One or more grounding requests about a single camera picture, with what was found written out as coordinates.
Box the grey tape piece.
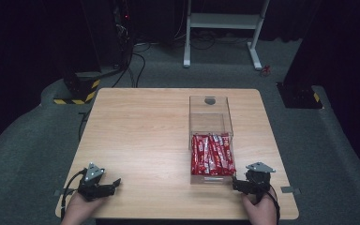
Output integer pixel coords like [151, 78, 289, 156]
[279, 186, 302, 196]
[53, 188, 77, 198]

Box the black cable under table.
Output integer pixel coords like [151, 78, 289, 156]
[77, 107, 93, 143]

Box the person's left hand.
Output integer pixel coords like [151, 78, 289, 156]
[60, 190, 108, 225]

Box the clear acrylic drawer box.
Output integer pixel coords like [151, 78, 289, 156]
[187, 95, 236, 186]

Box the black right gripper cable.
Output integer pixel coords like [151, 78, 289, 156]
[256, 182, 281, 225]

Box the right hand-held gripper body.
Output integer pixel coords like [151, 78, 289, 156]
[243, 161, 277, 204]

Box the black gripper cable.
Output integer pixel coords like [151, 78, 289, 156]
[256, 182, 281, 225]
[60, 168, 88, 221]

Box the black floor cable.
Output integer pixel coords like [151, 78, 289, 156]
[112, 41, 153, 89]

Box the dark equipment rack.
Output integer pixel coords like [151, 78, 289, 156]
[111, 0, 135, 68]

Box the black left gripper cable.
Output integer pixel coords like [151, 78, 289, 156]
[60, 168, 88, 221]

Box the white metal stand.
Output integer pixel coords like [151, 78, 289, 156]
[182, 0, 271, 71]

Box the black yellow striped stand base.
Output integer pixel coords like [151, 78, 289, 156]
[52, 70, 102, 106]

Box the small red object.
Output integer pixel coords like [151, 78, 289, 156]
[260, 64, 272, 78]

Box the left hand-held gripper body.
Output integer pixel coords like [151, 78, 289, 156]
[77, 162, 107, 202]

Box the stack of red packets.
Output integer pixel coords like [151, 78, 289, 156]
[190, 132, 237, 177]

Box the person's right hand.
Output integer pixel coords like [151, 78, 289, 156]
[241, 187, 279, 225]

